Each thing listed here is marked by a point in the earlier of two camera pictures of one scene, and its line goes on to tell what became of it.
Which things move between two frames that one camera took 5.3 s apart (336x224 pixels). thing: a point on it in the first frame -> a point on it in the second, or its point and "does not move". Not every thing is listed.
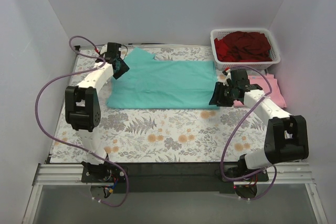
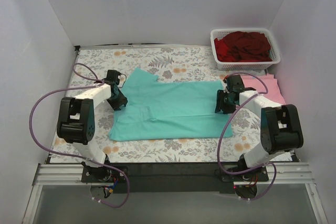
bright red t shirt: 221,50 does not move
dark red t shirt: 245,46 does not move
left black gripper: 117,64 -> 119,100
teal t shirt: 148,84 -> 157,109
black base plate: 169,177 does not move
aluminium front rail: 71,174 does not move
